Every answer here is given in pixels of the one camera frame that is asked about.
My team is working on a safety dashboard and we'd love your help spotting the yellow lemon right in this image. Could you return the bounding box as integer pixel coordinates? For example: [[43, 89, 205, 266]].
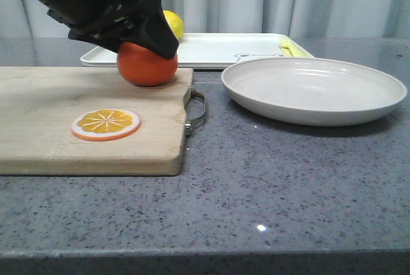
[[163, 10, 185, 40]]

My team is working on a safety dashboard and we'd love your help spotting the yellow plastic spoon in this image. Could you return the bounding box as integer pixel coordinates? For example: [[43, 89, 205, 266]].
[[290, 39, 313, 58]]

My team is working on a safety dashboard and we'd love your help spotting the orange slice toy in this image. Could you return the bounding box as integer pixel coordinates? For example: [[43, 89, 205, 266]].
[[70, 108, 142, 142]]

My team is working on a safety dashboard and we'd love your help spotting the orange mandarin fruit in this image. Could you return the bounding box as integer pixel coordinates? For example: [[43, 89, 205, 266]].
[[117, 42, 178, 87]]

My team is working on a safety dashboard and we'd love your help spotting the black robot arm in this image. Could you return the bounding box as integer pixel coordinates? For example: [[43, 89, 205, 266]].
[[37, 0, 179, 59]]

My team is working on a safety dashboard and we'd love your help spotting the beige round plate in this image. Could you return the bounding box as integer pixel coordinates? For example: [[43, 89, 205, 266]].
[[221, 58, 407, 127]]

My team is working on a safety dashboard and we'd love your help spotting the yellow plastic fork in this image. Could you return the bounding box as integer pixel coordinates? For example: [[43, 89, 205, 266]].
[[279, 37, 295, 57]]

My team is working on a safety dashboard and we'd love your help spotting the grey curtain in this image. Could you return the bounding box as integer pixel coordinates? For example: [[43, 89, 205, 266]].
[[0, 0, 410, 40]]

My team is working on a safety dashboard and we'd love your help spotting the white bear print tray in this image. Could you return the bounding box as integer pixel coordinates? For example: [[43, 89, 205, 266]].
[[80, 33, 315, 71]]

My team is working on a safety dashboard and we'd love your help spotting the metal cutting board handle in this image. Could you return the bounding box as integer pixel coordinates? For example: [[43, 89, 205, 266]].
[[184, 89, 207, 137]]

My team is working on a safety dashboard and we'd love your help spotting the wooden cutting board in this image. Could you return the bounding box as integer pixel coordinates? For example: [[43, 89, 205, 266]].
[[1, 67, 193, 176]]

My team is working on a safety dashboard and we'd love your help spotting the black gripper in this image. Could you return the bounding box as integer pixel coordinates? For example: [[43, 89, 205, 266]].
[[47, 0, 179, 59]]

